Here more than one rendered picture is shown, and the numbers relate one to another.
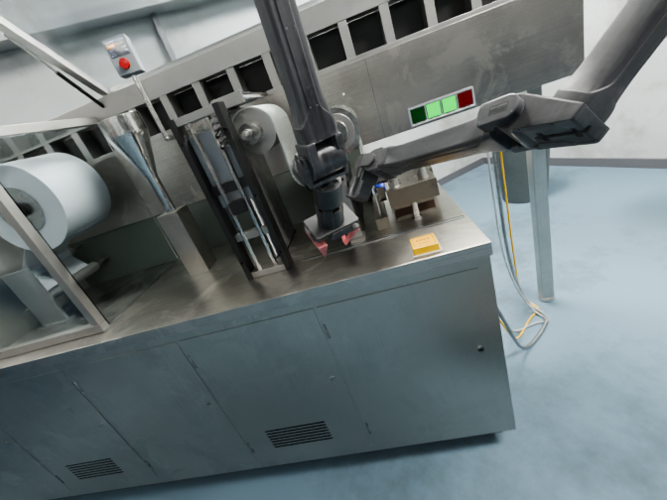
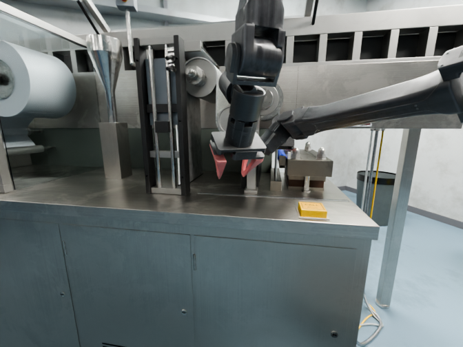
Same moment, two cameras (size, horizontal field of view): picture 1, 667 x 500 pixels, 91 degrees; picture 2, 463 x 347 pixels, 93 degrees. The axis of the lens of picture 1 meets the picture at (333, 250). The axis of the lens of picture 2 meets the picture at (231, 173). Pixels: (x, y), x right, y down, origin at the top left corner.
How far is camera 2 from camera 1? 0.28 m
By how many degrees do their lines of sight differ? 11
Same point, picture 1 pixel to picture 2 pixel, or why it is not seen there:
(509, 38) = not seen: hidden behind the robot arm
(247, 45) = (218, 30)
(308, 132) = (252, 8)
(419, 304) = (289, 266)
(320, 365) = (176, 294)
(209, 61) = (187, 32)
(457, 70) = not seen: hidden behind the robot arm
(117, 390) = not seen: outside the picture
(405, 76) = (324, 89)
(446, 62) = (357, 89)
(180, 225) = (114, 134)
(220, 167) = (161, 90)
